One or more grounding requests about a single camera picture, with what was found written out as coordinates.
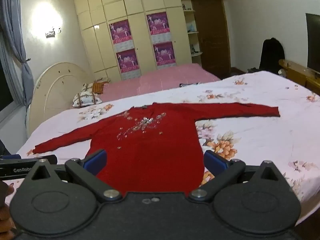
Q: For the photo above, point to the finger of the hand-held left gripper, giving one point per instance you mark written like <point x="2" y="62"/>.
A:
<point x="52" y="159"/>

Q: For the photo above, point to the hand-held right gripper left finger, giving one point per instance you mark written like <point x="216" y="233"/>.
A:
<point x="96" y="163"/>

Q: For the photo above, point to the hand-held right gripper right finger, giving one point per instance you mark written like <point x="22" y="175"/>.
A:
<point x="215" y="162"/>

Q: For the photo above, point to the red beaded sweater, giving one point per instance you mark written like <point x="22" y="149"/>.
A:
<point x="150" y="150"/>

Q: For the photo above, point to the person's left hand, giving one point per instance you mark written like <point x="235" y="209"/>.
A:
<point x="5" y="213"/>

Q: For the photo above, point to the white floral bed sheet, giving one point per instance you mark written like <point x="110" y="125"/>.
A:
<point x="262" y="140"/>

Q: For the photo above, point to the white checked pillow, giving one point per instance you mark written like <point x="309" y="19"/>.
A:
<point x="86" y="100"/>
<point x="87" y="87"/>

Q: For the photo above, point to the cream arched headboard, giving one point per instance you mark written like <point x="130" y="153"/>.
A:
<point x="55" y="87"/>

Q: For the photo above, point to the orange striped pillow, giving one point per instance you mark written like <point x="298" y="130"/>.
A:
<point x="100" y="87"/>

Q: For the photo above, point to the dark striped cloth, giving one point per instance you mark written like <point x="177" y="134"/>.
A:
<point x="190" y="84"/>

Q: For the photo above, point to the pink bed sheet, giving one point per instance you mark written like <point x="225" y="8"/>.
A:
<point x="160" y="80"/>

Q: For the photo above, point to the wooden cabinet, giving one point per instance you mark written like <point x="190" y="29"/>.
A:
<point x="300" y="73"/>

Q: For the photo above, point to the brown wooden door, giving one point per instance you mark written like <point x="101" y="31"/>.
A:
<point x="212" y="37"/>

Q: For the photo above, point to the grey curtain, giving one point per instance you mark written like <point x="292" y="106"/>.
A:
<point x="15" y="30"/>

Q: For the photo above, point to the small blue object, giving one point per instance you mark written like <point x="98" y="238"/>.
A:
<point x="192" y="27"/>

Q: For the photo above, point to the cream corner shelf unit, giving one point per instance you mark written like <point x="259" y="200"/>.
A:
<point x="193" y="20"/>

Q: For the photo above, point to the black television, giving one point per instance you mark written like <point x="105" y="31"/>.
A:
<point x="313" y="42"/>

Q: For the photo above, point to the cream wardrobe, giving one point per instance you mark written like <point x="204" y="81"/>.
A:
<point x="140" y="2"/>

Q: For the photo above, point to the pink wall poster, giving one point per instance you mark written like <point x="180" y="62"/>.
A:
<point x="158" y="23"/>
<point x="164" y="53"/>
<point x="127" y="60"/>
<point x="120" y="31"/>

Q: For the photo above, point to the wall lamp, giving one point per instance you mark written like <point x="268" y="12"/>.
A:
<point x="52" y="32"/>

